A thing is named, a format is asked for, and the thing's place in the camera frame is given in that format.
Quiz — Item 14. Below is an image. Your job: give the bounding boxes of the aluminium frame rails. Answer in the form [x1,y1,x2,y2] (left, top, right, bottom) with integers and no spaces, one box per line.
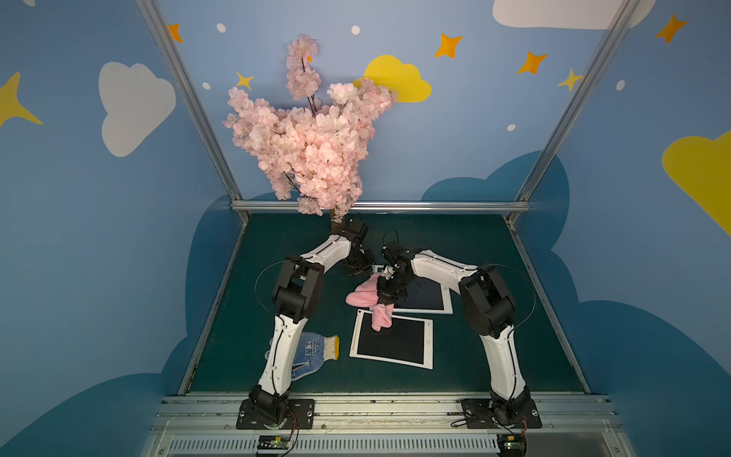
[135,0,643,395]

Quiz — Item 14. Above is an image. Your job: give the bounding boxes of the left green circuit board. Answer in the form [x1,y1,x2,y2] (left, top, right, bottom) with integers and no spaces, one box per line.
[256,435,291,454]

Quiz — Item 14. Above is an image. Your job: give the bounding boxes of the pink cloth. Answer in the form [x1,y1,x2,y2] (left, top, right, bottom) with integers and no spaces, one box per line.
[346,273,395,331]

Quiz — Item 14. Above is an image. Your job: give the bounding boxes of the white drawing tablet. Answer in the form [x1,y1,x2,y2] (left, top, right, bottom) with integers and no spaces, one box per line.
[350,310,434,369]
[394,272,453,315]

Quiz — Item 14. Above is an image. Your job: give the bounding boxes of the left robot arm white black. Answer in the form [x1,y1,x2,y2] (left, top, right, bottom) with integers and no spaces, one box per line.
[240,219,374,428]

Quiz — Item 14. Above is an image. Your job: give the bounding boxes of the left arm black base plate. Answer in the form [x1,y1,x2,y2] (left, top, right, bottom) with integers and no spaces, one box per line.
[235,399,315,430]

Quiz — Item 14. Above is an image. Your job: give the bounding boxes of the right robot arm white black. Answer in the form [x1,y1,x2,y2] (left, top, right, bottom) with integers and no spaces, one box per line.
[377,241,542,428]

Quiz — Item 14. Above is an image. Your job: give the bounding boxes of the blue dotted work glove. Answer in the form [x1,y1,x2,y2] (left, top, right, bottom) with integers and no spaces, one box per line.
[291,332,341,382]

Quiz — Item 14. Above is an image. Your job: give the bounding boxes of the aluminium front mounting rail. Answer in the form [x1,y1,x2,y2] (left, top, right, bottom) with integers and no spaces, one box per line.
[141,392,635,456]

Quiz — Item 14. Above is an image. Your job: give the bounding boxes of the green circuit board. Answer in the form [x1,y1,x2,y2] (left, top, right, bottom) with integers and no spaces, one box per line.
[497,434,527,457]
[256,435,291,454]

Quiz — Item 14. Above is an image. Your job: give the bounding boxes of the pink cherry blossom tree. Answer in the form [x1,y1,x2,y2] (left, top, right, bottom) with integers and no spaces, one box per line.
[224,35,397,230]

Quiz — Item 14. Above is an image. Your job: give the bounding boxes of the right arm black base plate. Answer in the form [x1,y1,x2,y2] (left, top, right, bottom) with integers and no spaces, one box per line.
[460,398,543,430]

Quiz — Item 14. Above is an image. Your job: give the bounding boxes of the right green circuit board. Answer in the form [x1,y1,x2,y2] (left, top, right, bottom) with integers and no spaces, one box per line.
[497,434,527,457]

